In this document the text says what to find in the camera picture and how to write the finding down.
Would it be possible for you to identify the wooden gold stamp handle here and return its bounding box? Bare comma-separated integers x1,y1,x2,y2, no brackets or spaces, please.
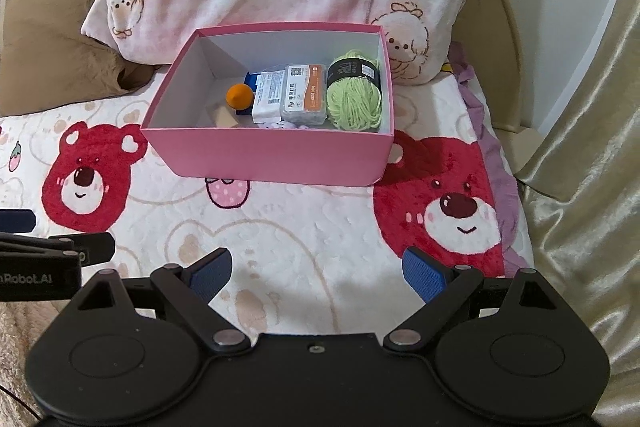
209,104,240,129

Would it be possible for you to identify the orange ball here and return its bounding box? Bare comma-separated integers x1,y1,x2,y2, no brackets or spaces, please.
226,83,254,112

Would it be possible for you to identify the clear dental floss box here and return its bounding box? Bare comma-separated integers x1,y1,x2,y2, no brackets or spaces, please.
280,64,326,127

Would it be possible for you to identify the white bear print blanket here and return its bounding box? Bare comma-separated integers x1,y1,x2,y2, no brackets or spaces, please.
1,46,534,337

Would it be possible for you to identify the brown pillow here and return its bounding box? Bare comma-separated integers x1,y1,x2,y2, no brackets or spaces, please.
0,0,154,116

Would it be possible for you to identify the beige satin curtain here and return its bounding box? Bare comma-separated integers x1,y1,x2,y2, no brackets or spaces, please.
518,0,639,426

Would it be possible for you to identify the blue tissue pack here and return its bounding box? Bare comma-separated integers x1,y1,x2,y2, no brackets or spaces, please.
235,72,258,116

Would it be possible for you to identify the green yarn ball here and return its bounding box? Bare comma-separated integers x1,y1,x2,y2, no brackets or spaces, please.
326,50,382,131

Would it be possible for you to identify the pink cardboard box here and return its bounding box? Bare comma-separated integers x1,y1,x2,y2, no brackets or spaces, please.
141,22,394,186

